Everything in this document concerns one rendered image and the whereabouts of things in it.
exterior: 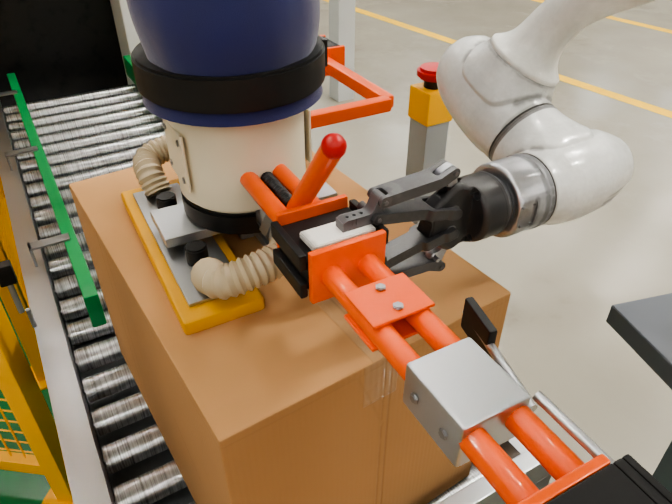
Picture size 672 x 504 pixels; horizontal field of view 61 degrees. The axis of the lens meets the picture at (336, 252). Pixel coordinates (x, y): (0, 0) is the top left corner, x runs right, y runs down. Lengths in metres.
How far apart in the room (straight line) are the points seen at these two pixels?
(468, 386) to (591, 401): 1.57
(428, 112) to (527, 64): 0.47
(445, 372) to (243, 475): 0.28
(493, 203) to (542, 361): 1.46
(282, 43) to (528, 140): 0.31
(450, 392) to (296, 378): 0.24
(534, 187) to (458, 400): 0.32
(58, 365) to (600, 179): 0.99
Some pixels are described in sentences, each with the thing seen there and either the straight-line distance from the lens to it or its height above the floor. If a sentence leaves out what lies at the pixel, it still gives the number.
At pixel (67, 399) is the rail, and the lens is 1.17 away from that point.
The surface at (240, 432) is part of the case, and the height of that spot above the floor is 0.95.
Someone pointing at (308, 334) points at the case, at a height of 0.95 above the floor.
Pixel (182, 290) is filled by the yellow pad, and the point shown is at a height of 0.97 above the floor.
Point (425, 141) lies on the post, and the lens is 1.24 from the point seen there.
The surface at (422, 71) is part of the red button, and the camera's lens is 1.21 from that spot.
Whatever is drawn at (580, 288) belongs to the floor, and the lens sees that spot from 2.41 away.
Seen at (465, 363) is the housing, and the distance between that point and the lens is 0.45.
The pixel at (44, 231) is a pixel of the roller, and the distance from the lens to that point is 1.75.
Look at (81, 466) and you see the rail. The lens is 1.07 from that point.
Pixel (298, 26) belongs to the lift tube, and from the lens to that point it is 0.65.
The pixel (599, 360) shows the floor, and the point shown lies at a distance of 2.14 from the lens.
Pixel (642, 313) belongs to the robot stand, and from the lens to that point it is 1.13.
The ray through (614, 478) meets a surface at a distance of 0.41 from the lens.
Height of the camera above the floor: 1.42
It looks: 36 degrees down
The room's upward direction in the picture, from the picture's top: straight up
